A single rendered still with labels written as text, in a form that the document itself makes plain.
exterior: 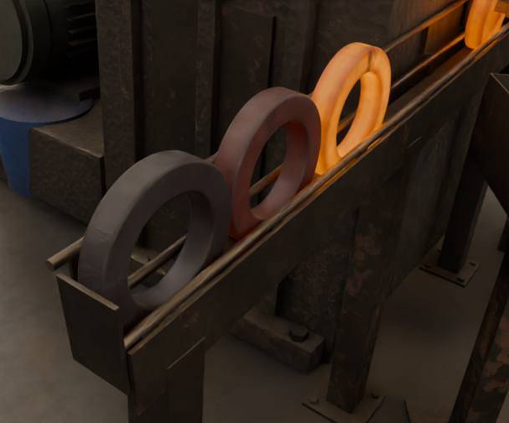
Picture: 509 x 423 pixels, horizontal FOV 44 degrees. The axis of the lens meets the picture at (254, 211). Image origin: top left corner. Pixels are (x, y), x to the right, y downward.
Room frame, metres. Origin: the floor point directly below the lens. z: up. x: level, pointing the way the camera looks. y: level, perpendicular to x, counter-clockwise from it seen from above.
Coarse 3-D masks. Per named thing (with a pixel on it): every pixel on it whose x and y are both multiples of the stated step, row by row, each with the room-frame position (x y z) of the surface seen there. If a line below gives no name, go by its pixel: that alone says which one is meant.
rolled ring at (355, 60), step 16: (352, 48) 0.80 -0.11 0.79; (368, 48) 0.80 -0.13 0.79; (336, 64) 0.77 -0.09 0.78; (352, 64) 0.77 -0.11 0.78; (368, 64) 0.80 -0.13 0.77; (384, 64) 0.84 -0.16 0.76; (320, 80) 0.76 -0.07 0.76; (336, 80) 0.75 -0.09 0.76; (352, 80) 0.77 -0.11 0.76; (368, 80) 0.85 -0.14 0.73; (384, 80) 0.85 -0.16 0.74; (320, 96) 0.74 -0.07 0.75; (336, 96) 0.74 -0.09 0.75; (368, 96) 0.86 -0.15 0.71; (384, 96) 0.86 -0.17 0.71; (320, 112) 0.73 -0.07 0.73; (336, 112) 0.74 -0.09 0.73; (368, 112) 0.85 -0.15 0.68; (384, 112) 0.87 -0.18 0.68; (336, 128) 0.75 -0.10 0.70; (352, 128) 0.85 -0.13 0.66; (368, 128) 0.84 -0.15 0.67; (352, 144) 0.82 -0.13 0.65; (320, 160) 0.73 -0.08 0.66; (336, 160) 0.76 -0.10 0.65
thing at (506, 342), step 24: (504, 96) 0.89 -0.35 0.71; (480, 120) 0.95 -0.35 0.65; (504, 120) 0.87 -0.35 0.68; (480, 144) 0.92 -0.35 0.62; (504, 144) 0.84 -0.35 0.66; (480, 168) 0.90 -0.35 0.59; (504, 168) 0.82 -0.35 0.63; (504, 192) 0.80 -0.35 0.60; (504, 264) 0.88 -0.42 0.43; (504, 288) 0.85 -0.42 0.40; (504, 312) 0.83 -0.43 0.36; (480, 336) 0.88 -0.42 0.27; (504, 336) 0.83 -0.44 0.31; (480, 360) 0.85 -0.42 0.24; (504, 360) 0.83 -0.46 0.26; (480, 384) 0.83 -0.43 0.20; (504, 384) 0.83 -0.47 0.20; (408, 408) 0.94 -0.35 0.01; (432, 408) 0.94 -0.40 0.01; (456, 408) 0.88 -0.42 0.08; (480, 408) 0.83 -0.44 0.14
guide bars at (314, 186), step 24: (480, 48) 1.17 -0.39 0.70; (456, 72) 1.07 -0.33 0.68; (360, 144) 0.79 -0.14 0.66; (336, 168) 0.73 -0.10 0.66; (312, 192) 0.67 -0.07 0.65; (240, 240) 0.57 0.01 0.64; (216, 264) 0.53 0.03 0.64; (192, 288) 0.49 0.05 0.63; (168, 312) 0.46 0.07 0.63; (144, 336) 0.43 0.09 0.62
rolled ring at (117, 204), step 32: (160, 160) 0.50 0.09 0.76; (192, 160) 0.52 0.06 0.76; (128, 192) 0.47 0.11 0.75; (160, 192) 0.48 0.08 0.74; (192, 192) 0.54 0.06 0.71; (224, 192) 0.56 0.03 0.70; (96, 224) 0.45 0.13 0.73; (128, 224) 0.45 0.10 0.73; (192, 224) 0.56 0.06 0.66; (224, 224) 0.56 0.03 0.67; (96, 256) 0.43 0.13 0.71; (128, 256) 0.45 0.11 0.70; (192, 256) 0.54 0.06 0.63; (96, 288) 0.42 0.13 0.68; (128, 288) 0.45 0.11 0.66; (160, 288) 0.51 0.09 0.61; (128, 320) 0.45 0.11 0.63
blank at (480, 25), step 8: (480, 0) 1.21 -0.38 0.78; (488, 0) 1.21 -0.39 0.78; (496, 0) 1.23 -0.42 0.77; (472, 8) 1.21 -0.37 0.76; (480, 8) 1.21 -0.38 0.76; (488, 8) 1.20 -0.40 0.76; (472, 16) 1.21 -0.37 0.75; (480, 16) 1.20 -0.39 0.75; (488, 16) 1.21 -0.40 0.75; (496, 16) 1.29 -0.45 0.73; (504, 16) 1.32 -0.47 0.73; (472, 24) 1.21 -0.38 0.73; (480, 24) 1.20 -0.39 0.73; (488, 24) 1.23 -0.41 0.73; (496, 24) 1.28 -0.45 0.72; (472, 32) 1.21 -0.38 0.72; (480, 32) 1.21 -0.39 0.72; (488, 32) 1.24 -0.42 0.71; (472, 40) 1.22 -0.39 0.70; (480, 40) 1.22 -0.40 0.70; (472, 48) 1.25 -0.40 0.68
